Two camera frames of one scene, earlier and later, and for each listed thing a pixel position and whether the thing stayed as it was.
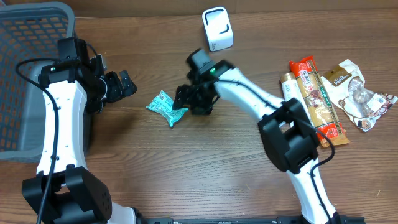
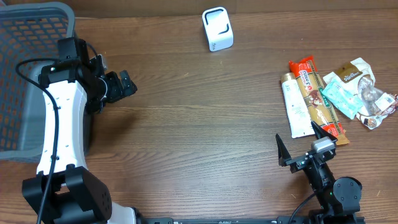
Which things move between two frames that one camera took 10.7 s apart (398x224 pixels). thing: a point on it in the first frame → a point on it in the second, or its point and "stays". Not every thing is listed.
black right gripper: [193, 98] → [301, 160]
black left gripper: [117, 86] stays
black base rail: [171, 220] stays
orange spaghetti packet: [327, 125] stays
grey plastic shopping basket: [28, 31] stays
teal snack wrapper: [163, 102] → [344, 98]
